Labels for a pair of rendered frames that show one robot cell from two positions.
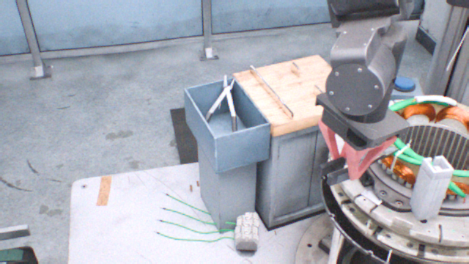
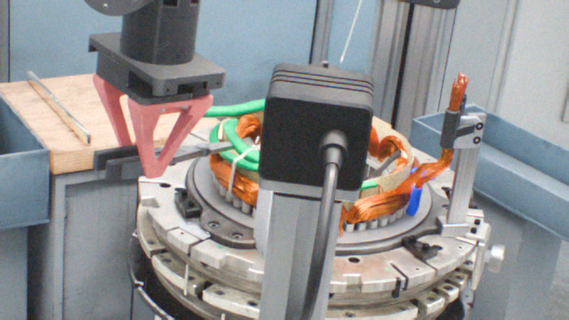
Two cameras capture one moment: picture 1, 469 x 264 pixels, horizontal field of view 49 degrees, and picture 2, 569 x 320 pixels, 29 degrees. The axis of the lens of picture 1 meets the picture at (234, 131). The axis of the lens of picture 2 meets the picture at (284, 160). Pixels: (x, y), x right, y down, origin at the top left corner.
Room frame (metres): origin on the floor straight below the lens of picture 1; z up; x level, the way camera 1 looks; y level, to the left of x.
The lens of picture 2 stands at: (-0.32, -0.11, 1.56)
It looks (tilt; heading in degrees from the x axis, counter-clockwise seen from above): 26 degrees down; 349
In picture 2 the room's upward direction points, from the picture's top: 7 degrees clockwise
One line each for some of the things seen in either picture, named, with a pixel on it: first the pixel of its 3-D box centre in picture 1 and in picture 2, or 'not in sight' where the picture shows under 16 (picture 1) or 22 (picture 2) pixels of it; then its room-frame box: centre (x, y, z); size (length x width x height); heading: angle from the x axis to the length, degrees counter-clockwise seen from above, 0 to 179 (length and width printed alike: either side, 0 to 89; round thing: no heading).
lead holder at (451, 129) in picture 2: not in sight; (454, 119); (0.51, -0.40, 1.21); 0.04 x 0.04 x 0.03; 14
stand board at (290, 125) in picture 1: (297, 92); (109, 115); (0.83, -0.12, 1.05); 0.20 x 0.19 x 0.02; 113
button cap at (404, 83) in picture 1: (404, 83); not in sight; (0.89, -0.35, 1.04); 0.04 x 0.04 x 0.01
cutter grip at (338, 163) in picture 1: (331, 166); (117, 157); (0.49, -0.13, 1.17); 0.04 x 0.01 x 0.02; 119
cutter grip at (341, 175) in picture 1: (341, 175); (129, 168); (0.47, -0.14, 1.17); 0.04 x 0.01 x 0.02; 119
